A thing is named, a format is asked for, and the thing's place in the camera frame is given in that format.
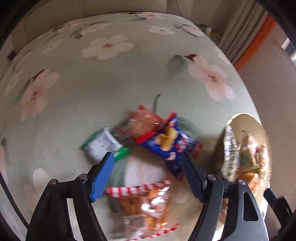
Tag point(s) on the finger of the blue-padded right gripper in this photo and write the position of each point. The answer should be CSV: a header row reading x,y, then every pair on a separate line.
x,y
271,198

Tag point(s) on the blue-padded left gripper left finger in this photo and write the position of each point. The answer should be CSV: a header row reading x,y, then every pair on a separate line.
x,y
86,189

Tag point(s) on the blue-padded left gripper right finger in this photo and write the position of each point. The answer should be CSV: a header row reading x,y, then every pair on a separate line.
x,y
208,189

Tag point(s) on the green white snack packet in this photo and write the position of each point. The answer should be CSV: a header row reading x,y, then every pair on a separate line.
x,y
101,142

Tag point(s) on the red striped biscuit bag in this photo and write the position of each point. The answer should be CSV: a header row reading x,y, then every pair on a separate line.
x,y
144,209

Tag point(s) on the blue cracker snack packet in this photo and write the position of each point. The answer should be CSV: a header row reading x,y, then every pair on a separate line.
x,y
169,143

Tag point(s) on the red clear snack packet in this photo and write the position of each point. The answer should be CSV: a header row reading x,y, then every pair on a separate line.
x,y
141,122

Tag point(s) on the dark seaweed snack packet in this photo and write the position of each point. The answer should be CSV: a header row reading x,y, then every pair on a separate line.
x,y
231,160

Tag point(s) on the green edged nut bar packet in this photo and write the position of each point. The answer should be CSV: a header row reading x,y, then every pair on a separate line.
x,y
249,167

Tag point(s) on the round gold ribbed tray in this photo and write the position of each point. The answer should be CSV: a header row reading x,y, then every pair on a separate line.
x,y
245,122

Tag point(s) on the floral green quilted bedspread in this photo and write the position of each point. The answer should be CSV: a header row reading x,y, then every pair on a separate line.
x,y
91,73

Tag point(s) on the beige padded headboard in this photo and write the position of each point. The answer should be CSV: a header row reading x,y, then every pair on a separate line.
x,y
45,15

